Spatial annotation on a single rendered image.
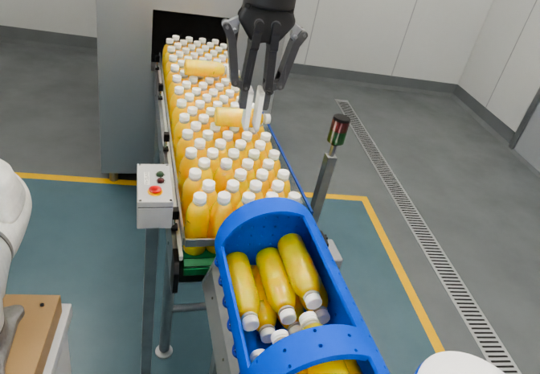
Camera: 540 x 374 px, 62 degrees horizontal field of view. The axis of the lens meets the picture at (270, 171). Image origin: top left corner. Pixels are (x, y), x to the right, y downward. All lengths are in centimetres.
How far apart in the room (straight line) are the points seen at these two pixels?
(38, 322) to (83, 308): 140
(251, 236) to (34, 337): 55
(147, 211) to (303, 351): 67
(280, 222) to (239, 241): 12
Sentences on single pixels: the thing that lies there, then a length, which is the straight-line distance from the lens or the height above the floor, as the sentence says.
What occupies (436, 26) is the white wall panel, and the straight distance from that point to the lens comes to 605.
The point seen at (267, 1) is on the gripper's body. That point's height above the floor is 177.
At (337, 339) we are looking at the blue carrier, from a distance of 89.
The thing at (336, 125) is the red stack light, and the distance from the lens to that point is 162.
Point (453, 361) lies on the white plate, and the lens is 124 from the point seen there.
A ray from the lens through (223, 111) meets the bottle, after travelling 168.
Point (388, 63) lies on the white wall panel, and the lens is 596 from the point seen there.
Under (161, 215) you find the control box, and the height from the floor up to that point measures 105.
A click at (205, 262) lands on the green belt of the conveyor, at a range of 144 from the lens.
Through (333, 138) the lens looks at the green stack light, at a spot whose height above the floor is 118.
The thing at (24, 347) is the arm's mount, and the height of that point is 106.
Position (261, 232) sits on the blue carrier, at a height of 112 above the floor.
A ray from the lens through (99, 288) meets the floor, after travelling 258.
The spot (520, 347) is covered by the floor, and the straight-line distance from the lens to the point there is 304.
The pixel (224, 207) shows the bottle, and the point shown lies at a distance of 135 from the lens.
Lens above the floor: 191
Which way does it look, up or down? 32 degrees down
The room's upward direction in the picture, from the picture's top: 12 degrees clockwise
